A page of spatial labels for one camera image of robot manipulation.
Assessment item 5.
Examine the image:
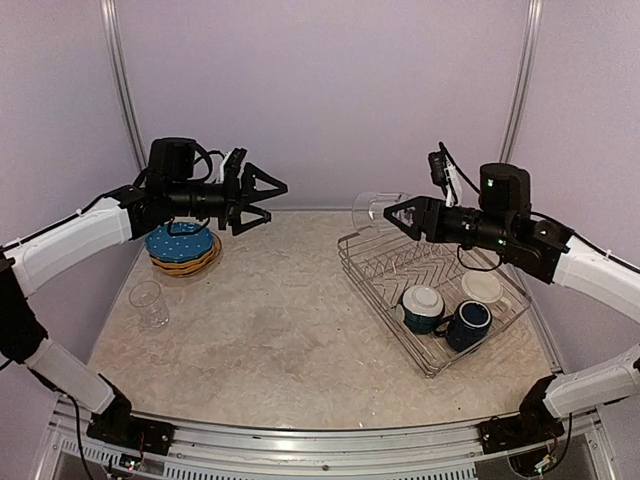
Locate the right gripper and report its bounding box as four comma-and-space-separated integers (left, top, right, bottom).
386, 194, 514, 252

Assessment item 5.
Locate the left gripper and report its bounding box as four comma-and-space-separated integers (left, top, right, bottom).
167, 161, 288, 235

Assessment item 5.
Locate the clear glass front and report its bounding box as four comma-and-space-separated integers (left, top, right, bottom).
352, 192, 411, 238

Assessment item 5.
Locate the clear glass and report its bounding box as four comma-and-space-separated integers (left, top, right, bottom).
352, 192, 411, 238
129, 280, 170, 328

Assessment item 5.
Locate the yellow dotted plate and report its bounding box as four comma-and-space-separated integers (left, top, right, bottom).
152, 256, 220, 277
149, 236, 222, 270

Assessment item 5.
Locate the teal white bowl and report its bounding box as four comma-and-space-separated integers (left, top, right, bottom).
399, 285, 445, 335

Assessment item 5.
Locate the blue dotted plate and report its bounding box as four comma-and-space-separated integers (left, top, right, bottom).
144, 222, 216, 263

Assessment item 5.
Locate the white mug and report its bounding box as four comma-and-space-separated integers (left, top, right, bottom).
461, 271, 512, 312

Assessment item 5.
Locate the dark blue mug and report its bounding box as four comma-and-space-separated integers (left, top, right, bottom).
433, 300, 493, 352

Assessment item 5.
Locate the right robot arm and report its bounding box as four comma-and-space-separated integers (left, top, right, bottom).
383, 163, 639, 444

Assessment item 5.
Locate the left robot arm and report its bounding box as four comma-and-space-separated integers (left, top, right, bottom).
1, 137, 288, 445

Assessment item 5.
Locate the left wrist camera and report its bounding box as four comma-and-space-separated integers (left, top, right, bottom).
216, 148, 247, 183

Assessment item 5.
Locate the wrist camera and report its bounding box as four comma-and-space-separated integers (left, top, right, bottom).
216, 148, 247, 183
427, 142, 460, 207

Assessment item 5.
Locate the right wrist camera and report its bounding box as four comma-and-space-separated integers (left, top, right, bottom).
427, 142, 460, 207

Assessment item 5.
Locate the wire dish rack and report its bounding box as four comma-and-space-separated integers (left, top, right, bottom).
337, 231, 530, 378

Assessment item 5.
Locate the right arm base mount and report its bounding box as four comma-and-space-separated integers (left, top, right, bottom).
477, 414, 565, 455

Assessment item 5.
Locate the front aluminium rail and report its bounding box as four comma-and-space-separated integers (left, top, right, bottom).
31, 400, 619, 479

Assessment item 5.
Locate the right aluminium frame post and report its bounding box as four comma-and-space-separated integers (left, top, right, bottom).
498, 0, 544, 164

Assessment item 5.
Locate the aluminium frame post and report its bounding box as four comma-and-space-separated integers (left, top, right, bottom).
99, 0, 146, 171
498, 0, 544, 164

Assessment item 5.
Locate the left aluminium frame post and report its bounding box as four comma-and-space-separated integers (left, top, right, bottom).
99, 0, 146, 171

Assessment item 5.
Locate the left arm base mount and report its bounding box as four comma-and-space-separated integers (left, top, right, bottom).
87, 411, 175, 456

